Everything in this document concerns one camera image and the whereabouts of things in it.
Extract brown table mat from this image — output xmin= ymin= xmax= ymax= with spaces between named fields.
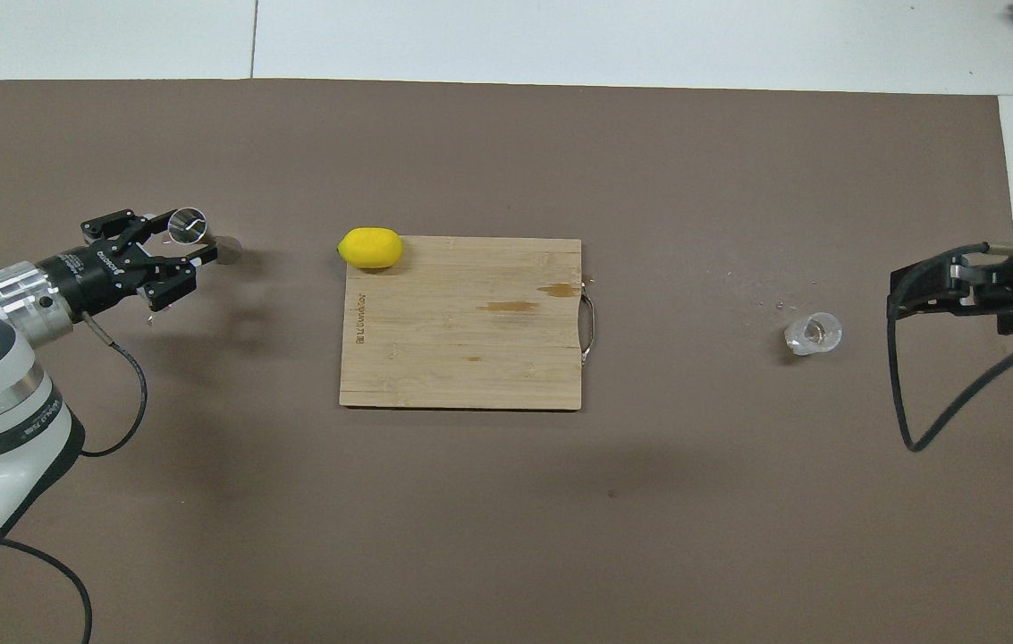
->
xmin=0 ymin=79 xmax=1013 ymax=644

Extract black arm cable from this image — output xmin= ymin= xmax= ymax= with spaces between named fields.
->
xmin=886 ymin=241 xmax=1013 ymax=453
xmin=0 ymin=311 xmax=150 ymax=644

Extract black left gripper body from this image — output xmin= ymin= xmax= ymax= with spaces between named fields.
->
xmin=35 ymin=234 xmax=154 ymax=319

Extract bamboo cutting board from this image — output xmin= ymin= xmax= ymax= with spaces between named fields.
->
xmin=338 ymin=236 xmax=598 ymax=412

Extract clear plastic cup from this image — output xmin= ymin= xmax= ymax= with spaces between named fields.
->
xmin=783 ymin=312 xmax=843 ymax=357

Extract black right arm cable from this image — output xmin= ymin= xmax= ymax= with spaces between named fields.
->
xmin=886 ymin=241 xmax=1013 ymax=453

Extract yellow lemon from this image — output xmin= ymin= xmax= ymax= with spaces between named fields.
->
xmin=337 ymin=227 xmax=404 ymax=271

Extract steel cocktail jigger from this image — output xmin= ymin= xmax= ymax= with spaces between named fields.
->
xmin=165 ymin=207 xmax=243 ymax=267

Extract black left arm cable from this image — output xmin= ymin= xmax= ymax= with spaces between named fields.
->
xmin=0 ymin=311 xmax=150 ymax=644

